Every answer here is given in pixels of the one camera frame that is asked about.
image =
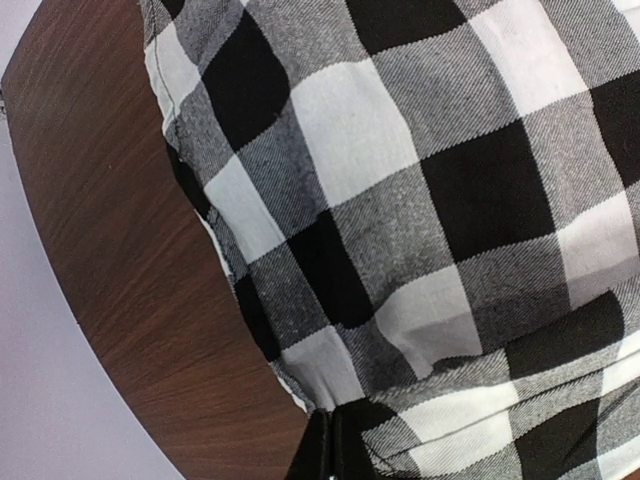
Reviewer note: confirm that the black white plaid shirt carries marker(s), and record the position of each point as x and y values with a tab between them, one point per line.
428	213

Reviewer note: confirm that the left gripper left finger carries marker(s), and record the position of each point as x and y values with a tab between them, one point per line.
312	460

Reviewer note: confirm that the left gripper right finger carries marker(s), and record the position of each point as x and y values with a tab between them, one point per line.
350	458

